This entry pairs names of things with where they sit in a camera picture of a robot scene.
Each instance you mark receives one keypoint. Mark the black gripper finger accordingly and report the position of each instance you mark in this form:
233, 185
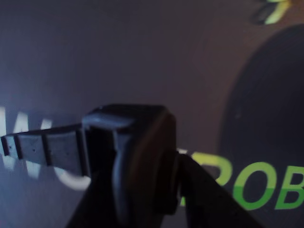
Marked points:
209, 204
95, 204

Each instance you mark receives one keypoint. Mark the grey mat with WOWROBO print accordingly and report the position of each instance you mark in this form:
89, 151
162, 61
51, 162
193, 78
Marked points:
118, 59

